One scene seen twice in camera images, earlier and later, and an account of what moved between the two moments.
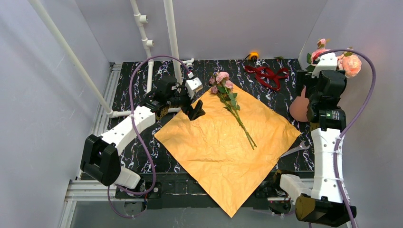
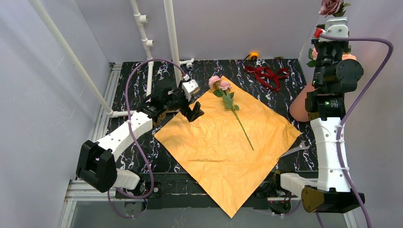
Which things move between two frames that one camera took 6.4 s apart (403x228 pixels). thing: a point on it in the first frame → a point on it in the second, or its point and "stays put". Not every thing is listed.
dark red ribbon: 267,77 stays put
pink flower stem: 222,85 → 334,7
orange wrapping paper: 214,149 stays put
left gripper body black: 186,100 stays put
